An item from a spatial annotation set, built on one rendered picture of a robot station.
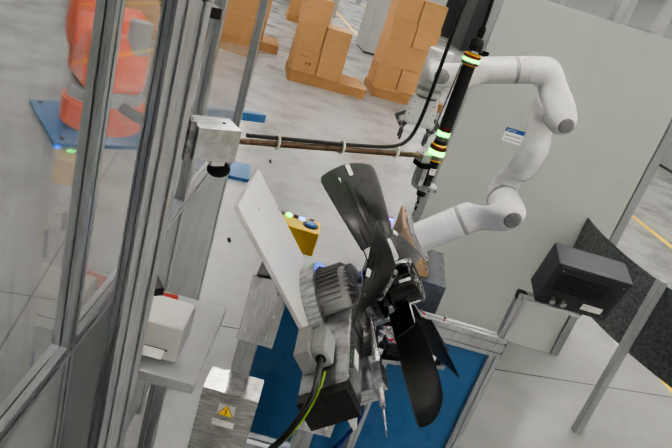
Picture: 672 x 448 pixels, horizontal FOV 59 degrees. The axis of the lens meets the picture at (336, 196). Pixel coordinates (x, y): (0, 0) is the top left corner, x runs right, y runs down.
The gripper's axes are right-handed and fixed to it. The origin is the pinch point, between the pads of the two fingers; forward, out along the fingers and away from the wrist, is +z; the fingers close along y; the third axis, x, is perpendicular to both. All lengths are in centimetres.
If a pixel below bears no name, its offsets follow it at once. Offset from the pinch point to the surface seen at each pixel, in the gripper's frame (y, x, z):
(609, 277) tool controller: -74, 21, 21
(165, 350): 53, 74, 54
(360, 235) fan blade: 13, 58, 15
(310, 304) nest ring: 20, 70, 31
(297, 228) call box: 29, 19, 36
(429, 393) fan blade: -12, 85, 37
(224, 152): 47, 88, -8
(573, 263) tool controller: -62, 20, 20
